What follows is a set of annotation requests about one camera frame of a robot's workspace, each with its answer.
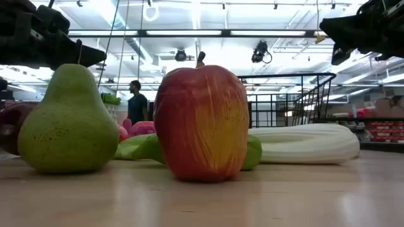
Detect celery stalk bunch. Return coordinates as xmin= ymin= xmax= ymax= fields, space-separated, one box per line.
xmin=114 ymin=123 xmax=360 ymax=165

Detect green pear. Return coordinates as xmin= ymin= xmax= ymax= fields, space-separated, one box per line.
xmin=17 ymin=64 xmax=120 ymax=175

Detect purple grape bunch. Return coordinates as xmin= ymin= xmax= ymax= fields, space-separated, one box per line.
xmin=117 ymin=118 xmax=157 ymax=143

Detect black camera with looped cable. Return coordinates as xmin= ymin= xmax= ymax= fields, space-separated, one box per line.
xmin=251 ymin=40 xmax=273 ymax=64

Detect red yellow streaked apple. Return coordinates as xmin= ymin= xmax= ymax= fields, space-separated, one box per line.
xmin=153 ymin=51 xmax=250 ymax=183

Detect person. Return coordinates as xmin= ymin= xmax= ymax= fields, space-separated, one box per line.
xmin=127 ymin=79 xmax=149 ymax=126

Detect storage shelf with red boxes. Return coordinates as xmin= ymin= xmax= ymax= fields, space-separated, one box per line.
xmin=328 ymin=107 xmax=404 ymax=152

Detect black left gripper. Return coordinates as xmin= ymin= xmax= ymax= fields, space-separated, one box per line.
xmin=0 ymin=0 xmax=107 ymax=71

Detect black wire basket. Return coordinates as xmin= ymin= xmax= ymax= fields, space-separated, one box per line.
xmin=237 ymin=72 xmax=337 ymax=129

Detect black overhead beam with lights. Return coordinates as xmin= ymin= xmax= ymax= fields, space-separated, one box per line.
xmin=68 ymin=28 xmax=329 ymax=38

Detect white cable ring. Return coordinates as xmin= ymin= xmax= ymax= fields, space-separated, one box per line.
xmin=142 ymin=1 xmax=160 ymax=22

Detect green cucumber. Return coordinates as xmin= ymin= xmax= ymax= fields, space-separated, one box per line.
xmin=131 ymin=134 xmax=263 ymax=172

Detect thin black hanging cable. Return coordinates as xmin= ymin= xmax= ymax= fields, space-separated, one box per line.
xmin=97 ymin=0 xmax=121 ymax=88

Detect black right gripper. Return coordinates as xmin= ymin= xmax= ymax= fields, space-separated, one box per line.
xmin=319 ymin=0 xmax=404 ymax=66

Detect cardboard boxes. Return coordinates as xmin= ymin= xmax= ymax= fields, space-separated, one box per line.
xmin=375 ymin=96 xmax=404 ymax=119

